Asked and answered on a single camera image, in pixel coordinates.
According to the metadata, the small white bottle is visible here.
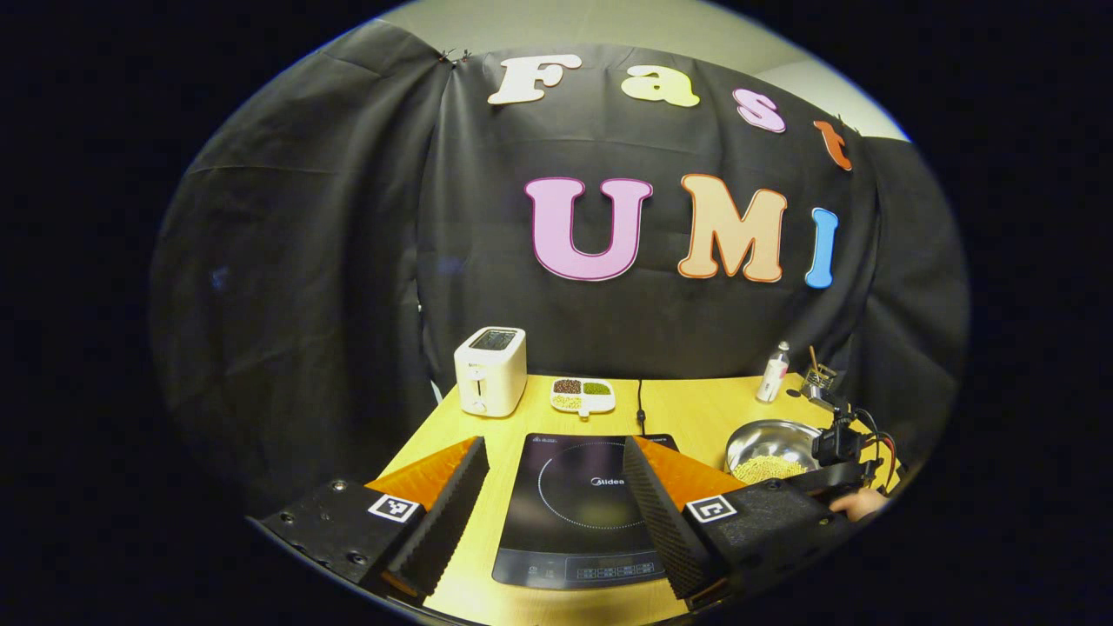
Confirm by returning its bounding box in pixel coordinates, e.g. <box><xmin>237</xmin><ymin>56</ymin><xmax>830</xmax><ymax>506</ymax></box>
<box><xmin>756</xmin><ymin>341</ymin><xmax>791</xmax><ymax>403</ymax></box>

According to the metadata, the white toaster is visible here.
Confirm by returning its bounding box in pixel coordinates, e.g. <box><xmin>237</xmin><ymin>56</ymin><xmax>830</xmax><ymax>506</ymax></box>
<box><xmin>454</xmin><ymin>327</ymin><xmax>528</xmax><ymax>418</ymax></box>

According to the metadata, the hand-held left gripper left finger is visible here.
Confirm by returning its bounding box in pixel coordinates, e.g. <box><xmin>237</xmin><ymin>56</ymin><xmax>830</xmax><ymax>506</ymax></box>
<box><xmin>250</xmin><ymin>436</ymin><xmax>490</xmax><ymax>608</ymax></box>

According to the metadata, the white divided dish with beans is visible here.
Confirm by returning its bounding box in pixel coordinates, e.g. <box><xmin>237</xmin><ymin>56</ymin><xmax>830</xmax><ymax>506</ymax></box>
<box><xmin>550</xmin><ymin>377</ymin><xmax>616</xmax><ymax>420</ymax></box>

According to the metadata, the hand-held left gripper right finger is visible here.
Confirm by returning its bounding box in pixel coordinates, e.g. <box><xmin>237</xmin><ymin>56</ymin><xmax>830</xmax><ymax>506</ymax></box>
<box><xmin>622</xmin><ymin>436</ymin><xmax>857</xmax><ymax>612</ymax></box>

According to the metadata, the black induction cooktop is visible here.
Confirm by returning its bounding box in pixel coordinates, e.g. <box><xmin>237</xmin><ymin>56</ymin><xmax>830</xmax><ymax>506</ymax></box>
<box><xmin>491</xmin><ymin>432</ymin><xmax>688</xmax><ymax>590</ymax></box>

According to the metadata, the black backdrop cloth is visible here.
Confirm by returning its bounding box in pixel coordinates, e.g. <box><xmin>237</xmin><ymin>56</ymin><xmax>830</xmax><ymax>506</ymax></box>
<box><xmin>148</xmin><ymin>19</ymin><xmax>970</xmax><ymax>516</ymax></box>

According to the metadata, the steel pot with black handle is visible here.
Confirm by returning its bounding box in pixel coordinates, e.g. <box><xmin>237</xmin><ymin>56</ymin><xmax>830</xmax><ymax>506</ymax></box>
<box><xmin>725</xmin><ymin>419</ymin><xmax>825</xmax><ymax>486</ymax></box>

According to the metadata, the pile of yellow beans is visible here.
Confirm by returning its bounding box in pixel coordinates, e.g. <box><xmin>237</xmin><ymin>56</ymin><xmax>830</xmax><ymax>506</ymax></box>
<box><xmin>733</xmin><ymin>455</ymin><xmax>810</xmax><ymax>485</ymax></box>

